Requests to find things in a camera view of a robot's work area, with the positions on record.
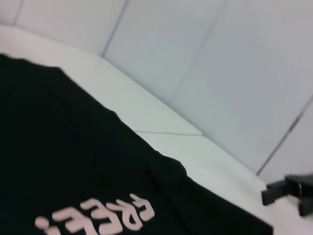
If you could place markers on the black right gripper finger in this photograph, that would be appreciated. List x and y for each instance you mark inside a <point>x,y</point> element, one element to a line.
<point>274,194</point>

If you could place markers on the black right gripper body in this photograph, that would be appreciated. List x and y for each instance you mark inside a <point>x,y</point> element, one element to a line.
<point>304,193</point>

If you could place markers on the black shirt with FREE print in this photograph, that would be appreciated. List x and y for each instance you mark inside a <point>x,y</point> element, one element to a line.
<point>73,147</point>

